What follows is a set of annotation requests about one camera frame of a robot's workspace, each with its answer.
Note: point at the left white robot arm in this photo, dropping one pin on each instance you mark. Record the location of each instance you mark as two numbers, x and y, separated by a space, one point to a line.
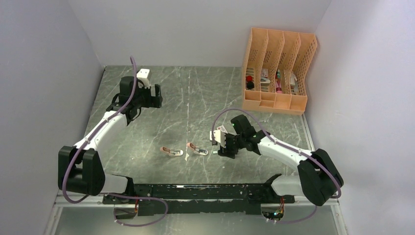
80 169

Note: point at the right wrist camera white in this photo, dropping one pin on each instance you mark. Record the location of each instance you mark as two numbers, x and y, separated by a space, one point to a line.
217 137

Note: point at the red white staple box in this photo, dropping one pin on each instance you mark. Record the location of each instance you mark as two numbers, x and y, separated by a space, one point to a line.
222 129

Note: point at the pink stapler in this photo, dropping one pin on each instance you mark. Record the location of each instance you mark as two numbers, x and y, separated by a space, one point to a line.
197 150
171 152

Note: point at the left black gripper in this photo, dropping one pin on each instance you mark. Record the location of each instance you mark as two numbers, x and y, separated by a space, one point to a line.
153 102

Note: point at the orange file organizer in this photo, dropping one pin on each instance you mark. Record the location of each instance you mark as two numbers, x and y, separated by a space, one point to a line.
274 70

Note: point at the pink items in organizer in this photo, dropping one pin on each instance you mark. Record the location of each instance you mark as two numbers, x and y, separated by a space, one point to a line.
265 82

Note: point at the red black item in organizer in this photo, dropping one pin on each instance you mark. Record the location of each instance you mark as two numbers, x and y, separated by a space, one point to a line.
249 82

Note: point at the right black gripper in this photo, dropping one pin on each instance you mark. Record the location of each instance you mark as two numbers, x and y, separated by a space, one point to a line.
227 152

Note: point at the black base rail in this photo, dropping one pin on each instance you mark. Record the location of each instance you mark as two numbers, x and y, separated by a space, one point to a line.
152 199

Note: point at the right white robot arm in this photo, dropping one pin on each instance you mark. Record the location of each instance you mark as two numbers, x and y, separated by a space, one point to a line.
316 177

